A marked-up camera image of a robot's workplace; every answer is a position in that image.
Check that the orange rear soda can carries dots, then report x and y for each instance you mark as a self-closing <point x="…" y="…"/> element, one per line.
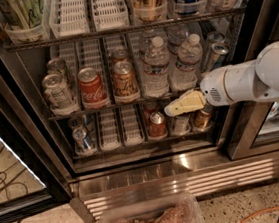
<point x="120" y="54"/>

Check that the silver blue rear can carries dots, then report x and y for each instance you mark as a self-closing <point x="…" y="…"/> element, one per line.
<point x="214" y="37"/>

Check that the orange front soda can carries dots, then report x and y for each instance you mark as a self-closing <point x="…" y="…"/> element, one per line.
<point x="125" y="84"/>

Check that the water bottle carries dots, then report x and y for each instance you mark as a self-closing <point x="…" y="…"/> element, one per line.
<point x="176" y="35"/>
<point x="189" y="54"/>
<point x="156" y="65"/>
<point x="145" y="40"/>

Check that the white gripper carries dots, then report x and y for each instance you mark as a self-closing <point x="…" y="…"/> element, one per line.
<point x="212" y="88"/>

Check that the clear plastic bin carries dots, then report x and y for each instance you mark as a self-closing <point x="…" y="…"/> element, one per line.
<point x="177" y="208"/>

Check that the bronze bottom front can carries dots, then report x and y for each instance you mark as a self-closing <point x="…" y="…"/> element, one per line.
<point x="202" y="119"/>

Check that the small white-capped bottle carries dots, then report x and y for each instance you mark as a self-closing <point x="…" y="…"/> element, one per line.
<point x="180" y="125"/>

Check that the silver blue front can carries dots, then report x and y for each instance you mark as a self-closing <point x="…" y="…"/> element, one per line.
<point x="216" y="51"/>

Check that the blue white bottom can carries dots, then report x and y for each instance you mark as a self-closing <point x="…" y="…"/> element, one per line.
<point x="83" y="141"/>

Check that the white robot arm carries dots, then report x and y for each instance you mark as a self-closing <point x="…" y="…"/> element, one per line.
<point x="255" y="80"/>

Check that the green top shelf cans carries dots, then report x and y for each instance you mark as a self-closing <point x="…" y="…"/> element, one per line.
<point x="22" y="14"/>

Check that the red bottom front can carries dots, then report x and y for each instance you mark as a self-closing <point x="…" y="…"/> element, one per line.
<point x="157" y="125"/>

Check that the red bottom rear can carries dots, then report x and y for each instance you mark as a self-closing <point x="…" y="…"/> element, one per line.
<point x="149" y="108"/>

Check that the silver front left can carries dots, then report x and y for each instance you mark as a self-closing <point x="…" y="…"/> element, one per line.
<point x="60" y="96"/>

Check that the open glass fridge door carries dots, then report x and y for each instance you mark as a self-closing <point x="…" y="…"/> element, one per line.
<point x="8" y="165"/>

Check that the silver rear left can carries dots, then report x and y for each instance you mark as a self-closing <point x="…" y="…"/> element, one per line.
<point x="58" y="66"/>

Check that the rear bottom left can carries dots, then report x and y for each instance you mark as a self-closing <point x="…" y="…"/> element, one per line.
<point x="81" y="120"/>

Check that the stainless steel fridge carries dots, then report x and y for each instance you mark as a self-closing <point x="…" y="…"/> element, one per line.
<point x="220" y="158"/>

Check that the silver blue can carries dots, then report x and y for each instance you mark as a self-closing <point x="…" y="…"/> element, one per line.
<point x="214" y="37"/>
<point x="216" y="51"/>

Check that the red coca-cola can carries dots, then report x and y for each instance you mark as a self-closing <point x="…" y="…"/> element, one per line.
<point x="93" y="92"/>

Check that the orange soda can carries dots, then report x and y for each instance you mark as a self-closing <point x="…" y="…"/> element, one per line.
<point x="125" y="84"/>
<point x="120" y="54"/>

